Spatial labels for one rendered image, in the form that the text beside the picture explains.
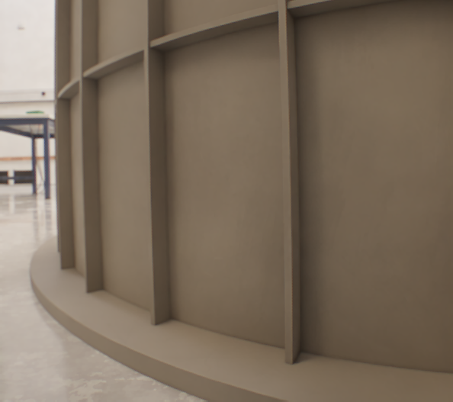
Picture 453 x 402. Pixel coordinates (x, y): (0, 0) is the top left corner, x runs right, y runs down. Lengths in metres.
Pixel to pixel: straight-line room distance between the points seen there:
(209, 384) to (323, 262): 0.17
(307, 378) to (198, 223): 0.22
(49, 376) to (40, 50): 6.69
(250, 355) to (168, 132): 0.30
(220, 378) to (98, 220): 0.37
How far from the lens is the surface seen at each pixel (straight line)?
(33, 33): 7.18
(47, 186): 3.89
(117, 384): 0.45
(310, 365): 0.42
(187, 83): 0.48
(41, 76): 6.89
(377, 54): 0.40
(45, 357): 0.53
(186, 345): 0.46
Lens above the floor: 0.23
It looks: level
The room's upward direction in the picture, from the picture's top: 1 degrees counter-clockwise
